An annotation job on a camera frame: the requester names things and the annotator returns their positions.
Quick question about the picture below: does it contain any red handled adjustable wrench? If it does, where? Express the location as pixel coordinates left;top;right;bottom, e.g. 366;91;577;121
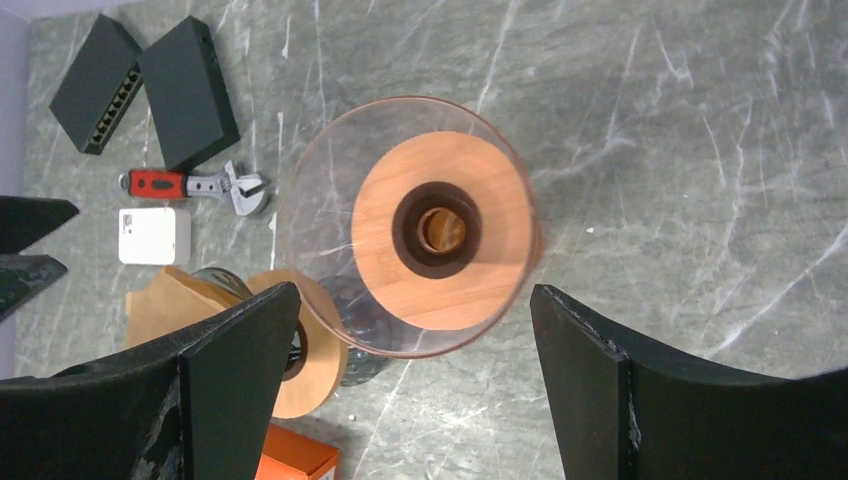
118;161;269;216

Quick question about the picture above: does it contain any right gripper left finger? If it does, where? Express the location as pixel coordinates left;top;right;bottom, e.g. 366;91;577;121
1;282;300;479

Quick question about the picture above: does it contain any pink glass dripper cone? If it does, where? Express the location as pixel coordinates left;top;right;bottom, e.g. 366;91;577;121
280;96;543;359

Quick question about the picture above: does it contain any wooden dripper ring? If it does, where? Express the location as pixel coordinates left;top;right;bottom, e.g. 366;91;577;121
245;268;350;421
351;131;535;332

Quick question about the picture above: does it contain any orange glass carafe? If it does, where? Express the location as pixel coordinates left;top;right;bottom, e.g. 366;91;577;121
416;207;468;255

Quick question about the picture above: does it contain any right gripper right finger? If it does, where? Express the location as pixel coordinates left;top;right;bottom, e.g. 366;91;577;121
530;284;847;479

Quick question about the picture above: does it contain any brown paper coffee filter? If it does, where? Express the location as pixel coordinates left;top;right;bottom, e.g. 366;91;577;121
124;266;244;348

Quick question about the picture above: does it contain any orange coffee filter box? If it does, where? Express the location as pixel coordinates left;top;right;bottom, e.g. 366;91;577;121
254;424;340;480

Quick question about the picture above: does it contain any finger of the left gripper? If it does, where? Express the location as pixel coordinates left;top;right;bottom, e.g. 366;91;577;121
0;255;68;322
1;195;79;254

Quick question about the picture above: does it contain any white square adapter box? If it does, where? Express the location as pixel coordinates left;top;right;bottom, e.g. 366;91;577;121
118;207;192;266

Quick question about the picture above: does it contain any black network switch box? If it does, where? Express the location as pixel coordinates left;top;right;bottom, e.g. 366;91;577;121
49;14;142;155

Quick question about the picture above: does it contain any black flat box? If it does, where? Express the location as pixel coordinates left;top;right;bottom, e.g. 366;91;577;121
139;16;240;172

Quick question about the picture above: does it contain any grey ribbed glass dripper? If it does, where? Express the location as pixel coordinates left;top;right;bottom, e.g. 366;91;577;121
192;266;309;382

